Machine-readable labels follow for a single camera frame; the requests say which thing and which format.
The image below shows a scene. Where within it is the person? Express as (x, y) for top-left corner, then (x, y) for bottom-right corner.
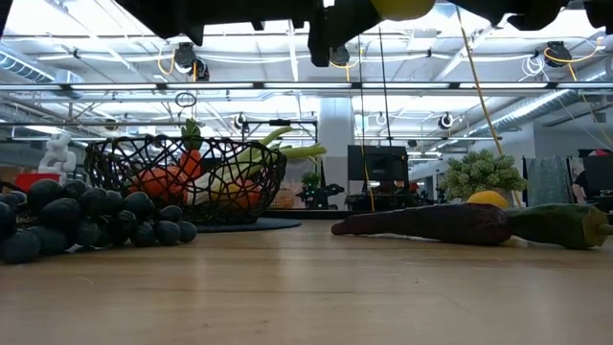
(572, 149), (613, 212)

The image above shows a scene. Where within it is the yellow lemon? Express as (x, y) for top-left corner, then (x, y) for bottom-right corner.
(466, 190), (511, 211)

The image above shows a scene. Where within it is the long ceiling light bar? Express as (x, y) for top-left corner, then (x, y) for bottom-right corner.
(0, 81), (613, 92)

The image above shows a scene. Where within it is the white figure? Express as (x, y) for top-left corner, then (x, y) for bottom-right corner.
(36, 132), (78, 174)

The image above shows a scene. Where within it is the dark round mat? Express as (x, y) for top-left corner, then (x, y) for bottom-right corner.
(194, 218), (303, 235)

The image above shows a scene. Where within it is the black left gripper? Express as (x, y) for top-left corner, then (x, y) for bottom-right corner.
(114, 0), (382, 68)

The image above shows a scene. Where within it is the orange carrot with green top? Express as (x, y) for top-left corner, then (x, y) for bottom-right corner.
(179, 118), (205, 181)

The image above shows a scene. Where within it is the red box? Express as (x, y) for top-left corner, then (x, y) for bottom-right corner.
(14, 172), (61, 193)

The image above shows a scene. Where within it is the black hanging cable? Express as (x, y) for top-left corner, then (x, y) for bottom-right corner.
(377, 28), (394, 148)
(356, 35), (375, 212)

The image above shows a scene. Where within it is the green celery bunch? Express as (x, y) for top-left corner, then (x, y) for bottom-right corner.
(184, 126), (329, 207)

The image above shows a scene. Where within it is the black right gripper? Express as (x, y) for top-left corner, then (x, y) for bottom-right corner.
(449, 0), (613, 32)

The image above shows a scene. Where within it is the black ceiling cable reel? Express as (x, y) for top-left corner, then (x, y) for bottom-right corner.
(172, 41), (198, 74)
(545, 40), (572, 69)
(329, 45), (352, 68)

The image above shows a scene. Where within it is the dark grape bunch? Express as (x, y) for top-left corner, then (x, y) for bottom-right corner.
(0, 179), (198, 265)

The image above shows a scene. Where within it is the small black robot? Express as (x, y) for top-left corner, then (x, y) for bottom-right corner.
(295, 183), (346, 211)

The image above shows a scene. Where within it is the orange yellow fruit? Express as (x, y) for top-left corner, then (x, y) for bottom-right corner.
(210, 179), (263, 212)

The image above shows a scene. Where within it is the black wire basket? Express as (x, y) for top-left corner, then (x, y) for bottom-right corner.
(83, 135), (288, 225)

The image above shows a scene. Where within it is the yellow green fruit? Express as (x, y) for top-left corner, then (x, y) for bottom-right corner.
(370, 0), (437, 22)

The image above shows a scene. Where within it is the green potted plant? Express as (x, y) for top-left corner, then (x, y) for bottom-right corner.
(439, 149), (530, 202)

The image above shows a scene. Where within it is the silver air duct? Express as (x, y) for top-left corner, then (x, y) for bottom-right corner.
(471, 88), (613, 138)

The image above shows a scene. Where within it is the black monitor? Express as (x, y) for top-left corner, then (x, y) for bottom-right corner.
(347, 145), (410, 182)

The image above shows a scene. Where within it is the beige woven basket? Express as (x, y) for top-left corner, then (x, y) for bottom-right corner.
(270, 188), (296, 210)

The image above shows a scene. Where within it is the yellow slanted rod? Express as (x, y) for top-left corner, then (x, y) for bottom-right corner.
(454, 7), (523, 208)

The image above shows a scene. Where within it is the green zucchini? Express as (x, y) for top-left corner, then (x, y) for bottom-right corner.
(506, 203), (613, 250)

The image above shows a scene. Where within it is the gray hanging cloth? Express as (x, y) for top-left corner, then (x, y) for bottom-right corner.
(524, 155), (571, 207)

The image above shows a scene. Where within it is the dark purple eggplant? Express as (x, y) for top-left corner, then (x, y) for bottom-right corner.
(330, 202), (511, 247)

